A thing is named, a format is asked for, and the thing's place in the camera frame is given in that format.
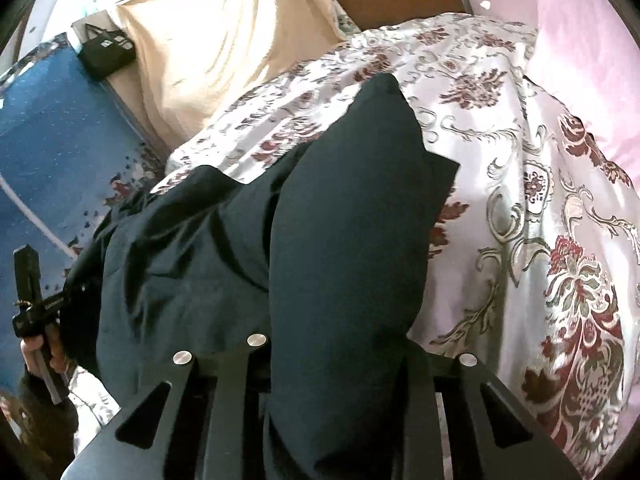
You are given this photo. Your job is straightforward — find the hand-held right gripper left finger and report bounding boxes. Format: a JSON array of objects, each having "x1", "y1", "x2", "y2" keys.
[{"x1": 115, "y1": 332, "x2": 273, "y2": 480}]

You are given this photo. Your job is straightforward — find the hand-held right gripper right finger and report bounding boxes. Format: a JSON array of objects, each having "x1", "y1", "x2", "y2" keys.
[{"x1": 400, "y1": 341, "x2": 546, "y2": 480}]

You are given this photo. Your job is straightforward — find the black garment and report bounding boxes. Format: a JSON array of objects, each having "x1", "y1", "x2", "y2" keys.
[{"x1": 65, "y1": 72, "x2": 461, "y2": 480}]

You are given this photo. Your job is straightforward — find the person's left forearm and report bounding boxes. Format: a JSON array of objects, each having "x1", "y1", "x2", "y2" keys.
[{"x1": 15, "y1": 372, "x2": 81, "y2": 463}]

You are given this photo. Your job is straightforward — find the person's left hand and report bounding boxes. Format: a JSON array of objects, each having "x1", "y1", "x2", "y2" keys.
[{"x1": 20, "y1": 327, "x2": 71, "y2": 377}]

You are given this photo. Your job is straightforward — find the blue printed cloth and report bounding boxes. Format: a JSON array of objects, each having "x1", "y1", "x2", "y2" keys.
[{"x1": 0, "y1": 32, "x2": 168, "y2": 396}]

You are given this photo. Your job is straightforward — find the black bag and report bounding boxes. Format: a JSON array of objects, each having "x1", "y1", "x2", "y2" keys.
[{"x1": 77, "y1": 24, "x2": 137, "y2": 81}]

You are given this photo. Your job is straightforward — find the floral bedspread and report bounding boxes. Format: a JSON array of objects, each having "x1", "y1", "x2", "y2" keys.
[{"x1": 67, "y1": 12, "x2": 640, "y2": 480}]

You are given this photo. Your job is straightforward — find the beige hanging cloth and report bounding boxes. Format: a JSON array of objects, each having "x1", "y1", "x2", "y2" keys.
[{"x1": 117, "y1": 0, "x2": 351, "y2": 146}]

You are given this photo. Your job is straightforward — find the pink curtain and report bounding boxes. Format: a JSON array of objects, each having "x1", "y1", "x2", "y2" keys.
[{"x1": 522, "y1": 0, "x2": 640, "y2": 171}]

